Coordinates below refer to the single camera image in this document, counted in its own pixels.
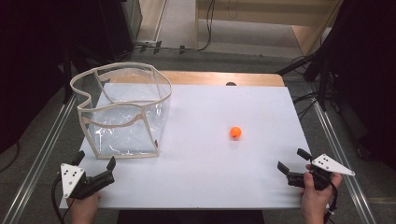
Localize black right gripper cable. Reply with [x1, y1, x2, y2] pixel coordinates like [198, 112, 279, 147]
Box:
[322, 181, 340, 224]

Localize black hanging cable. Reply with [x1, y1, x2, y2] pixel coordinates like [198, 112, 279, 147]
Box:
[178, 0, 217, 53]

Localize person's left hand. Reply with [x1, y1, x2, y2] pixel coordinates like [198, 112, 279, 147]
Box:
[66, 190, 103, 218]

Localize light wooden shelf unit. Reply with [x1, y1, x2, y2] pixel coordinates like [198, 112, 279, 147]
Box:
[194, 0, 344, 58]

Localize thin black floor cable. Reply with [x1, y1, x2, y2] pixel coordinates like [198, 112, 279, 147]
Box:
[0, 141, 21, 175]

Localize person's dark clothing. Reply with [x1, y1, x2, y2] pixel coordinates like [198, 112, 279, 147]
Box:
[116, 209, 266, 224]

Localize orange ball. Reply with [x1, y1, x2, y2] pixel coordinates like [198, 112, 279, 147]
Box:
[229, 126, 243, 141]

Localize clear plastic bag beige trim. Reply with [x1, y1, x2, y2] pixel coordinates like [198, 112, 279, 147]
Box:
[69, 62, 173, 161]

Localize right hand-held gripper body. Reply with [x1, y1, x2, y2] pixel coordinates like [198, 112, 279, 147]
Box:
[286, 153, 356, 191]

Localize black metal stand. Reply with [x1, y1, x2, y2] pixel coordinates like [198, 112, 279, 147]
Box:
[59, 41, 78, 105]

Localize metal floor rail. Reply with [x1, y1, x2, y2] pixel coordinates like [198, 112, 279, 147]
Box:
[1, 92, 78, 224]
[310, 99, 378, 224]

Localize black tripod stand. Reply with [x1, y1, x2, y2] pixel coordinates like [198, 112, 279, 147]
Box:
[276, 49, 332, 111]

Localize black curtain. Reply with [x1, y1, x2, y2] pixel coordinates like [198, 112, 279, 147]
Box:
[0, 0, 104, 155]
[317, 0, 396, 171]

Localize white board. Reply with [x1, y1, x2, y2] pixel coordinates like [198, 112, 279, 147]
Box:
[58, 82, 313, 210]

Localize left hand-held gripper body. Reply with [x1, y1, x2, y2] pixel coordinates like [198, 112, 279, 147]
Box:
[60, 162, 116, 201]

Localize wooden table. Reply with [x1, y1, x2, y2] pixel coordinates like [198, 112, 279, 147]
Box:
[106, 70, 286, 88]

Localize person's right hand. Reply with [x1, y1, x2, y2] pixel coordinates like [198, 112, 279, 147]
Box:
[300, 164, 344, 217]

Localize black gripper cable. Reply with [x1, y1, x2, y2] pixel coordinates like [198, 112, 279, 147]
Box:
[50, 175, 77, 224]
[322, 181, 340, 224]

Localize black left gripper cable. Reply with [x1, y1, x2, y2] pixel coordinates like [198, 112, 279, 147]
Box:
[50, 175, 77, 224]

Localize black floor cables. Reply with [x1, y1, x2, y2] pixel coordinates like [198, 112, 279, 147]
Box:
[291, 89, 320, 121]

